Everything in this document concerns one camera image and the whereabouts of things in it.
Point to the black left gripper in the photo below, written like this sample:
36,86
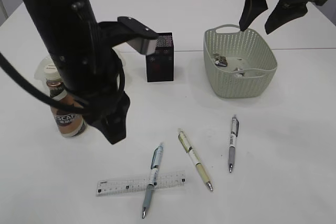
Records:
94,75

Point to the brown Nescafe coffee bottle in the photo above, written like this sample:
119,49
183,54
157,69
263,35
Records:
69,124

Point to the clear plastic ruler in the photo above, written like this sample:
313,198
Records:
157,180

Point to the dark paper ball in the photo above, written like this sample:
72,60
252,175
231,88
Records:
220,60

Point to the white paper ball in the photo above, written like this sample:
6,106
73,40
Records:
239,73

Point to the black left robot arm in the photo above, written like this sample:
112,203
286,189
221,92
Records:
58,22

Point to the blue grip ballpoint pen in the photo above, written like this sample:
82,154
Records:
155,166

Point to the pale green plastic basket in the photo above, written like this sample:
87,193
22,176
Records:
243,49

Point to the black mesh pen holder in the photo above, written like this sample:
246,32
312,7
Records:
160,64

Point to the pale green wavy glass plate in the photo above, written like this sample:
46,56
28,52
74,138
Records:
39,73

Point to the cream grip ballpoint pen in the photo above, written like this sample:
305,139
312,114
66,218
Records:
188,147

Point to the grey grip ballpoint pen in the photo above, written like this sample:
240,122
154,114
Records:
234,128

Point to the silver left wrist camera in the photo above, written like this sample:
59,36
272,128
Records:
137,35

